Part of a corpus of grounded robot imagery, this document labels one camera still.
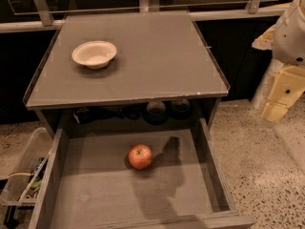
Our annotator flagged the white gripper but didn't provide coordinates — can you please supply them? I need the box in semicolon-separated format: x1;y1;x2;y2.
252;0;305;122

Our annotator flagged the red apple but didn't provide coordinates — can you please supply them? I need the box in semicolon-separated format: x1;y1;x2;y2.
128;144;153;170

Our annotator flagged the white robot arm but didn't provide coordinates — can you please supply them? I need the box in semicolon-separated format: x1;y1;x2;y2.
252;0;305;122

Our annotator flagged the grey cabinet counter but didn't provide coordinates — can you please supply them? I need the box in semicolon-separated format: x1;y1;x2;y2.
24;10;229;131

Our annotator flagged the open grey top drawer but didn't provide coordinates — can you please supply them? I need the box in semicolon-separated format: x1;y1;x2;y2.
29;118;256;229

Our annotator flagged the dark round can right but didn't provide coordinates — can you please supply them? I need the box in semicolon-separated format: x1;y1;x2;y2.
171;99;191;119

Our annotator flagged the dark round can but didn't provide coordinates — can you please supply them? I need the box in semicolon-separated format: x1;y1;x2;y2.
145;101;168;125
171;99;191;119

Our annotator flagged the dark round can left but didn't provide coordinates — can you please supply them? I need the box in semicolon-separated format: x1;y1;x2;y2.
145;101;168;125

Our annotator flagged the white paper bowl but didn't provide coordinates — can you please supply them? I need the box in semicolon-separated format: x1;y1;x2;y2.
71;41;117;70

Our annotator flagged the black item in shelf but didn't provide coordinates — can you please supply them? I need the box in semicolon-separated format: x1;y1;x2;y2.
72;108;92;124

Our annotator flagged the clear plastic bin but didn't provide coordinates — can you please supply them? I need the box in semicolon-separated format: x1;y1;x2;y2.
0;127;52;206

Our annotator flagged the metal railing frame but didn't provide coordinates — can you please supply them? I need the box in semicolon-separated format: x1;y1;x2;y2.
0;0;305;34

